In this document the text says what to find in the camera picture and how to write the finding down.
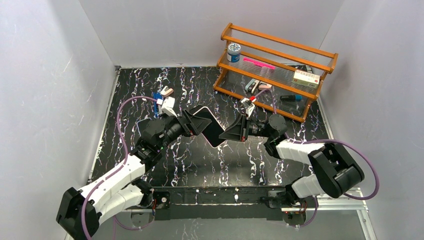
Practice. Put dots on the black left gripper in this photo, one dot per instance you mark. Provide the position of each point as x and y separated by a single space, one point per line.
185 122

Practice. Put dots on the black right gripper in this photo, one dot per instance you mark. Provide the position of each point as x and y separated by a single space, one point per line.
243 129

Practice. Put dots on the beige pink phone case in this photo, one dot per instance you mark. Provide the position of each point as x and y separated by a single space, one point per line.
213 130

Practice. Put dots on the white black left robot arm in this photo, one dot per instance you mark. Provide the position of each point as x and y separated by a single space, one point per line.
82 211

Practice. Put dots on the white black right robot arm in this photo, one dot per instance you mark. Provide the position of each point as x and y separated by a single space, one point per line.
334 169

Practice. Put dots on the black arm mounting base bar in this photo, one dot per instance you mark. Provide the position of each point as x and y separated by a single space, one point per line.
240 202

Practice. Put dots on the phone in light blue case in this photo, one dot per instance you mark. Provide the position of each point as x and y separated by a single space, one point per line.
140 127

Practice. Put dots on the small pink white stapler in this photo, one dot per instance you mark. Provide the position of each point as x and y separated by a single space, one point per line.
166 91

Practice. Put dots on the light blue small stapler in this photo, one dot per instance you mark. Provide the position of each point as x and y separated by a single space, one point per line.
251 86

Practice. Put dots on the black blue marker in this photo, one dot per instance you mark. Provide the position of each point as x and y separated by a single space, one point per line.
291 98

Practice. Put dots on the orange wooden shelf rack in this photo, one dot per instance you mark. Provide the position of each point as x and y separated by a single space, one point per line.
286 56

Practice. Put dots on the pink pen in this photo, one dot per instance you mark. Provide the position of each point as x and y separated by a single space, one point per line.
258 63

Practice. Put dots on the white blue labelled jar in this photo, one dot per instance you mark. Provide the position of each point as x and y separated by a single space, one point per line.
233 52

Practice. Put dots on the white red cardboard box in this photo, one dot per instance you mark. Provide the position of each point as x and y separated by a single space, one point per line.
307 79

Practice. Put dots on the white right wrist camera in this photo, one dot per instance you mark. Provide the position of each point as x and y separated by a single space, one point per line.
249 105

